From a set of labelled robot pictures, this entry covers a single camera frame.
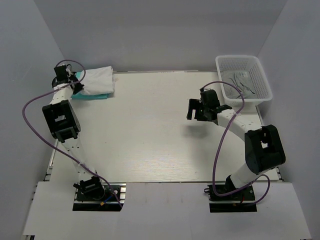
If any grey t shirt in basket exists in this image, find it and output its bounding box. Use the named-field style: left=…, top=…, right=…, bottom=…
left=220, top=70, right=257, bottom=99

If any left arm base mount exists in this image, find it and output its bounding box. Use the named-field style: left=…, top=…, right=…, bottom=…
left=72, top=183, right=126, bottom=212

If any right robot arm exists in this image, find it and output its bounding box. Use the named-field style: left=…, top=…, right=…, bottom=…
left=186, top=89, right=286, bottom=200

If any folded teal t shirt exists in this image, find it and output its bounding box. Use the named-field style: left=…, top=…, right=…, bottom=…
left=70, top=71, right=113, bottom=101

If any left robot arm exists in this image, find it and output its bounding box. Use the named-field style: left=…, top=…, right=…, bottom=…
left=42, top=64, right=106, bottom=200

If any white t shirt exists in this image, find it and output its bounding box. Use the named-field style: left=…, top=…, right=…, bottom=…
left=80, top=66, right=116, bottom=96

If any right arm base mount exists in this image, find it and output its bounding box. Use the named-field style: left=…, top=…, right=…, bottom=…
left=203, top=185, right=257, bottom=213

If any white plastic laundry basket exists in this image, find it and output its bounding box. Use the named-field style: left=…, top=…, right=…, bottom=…
left=215, top=55, right=273, bottom=106

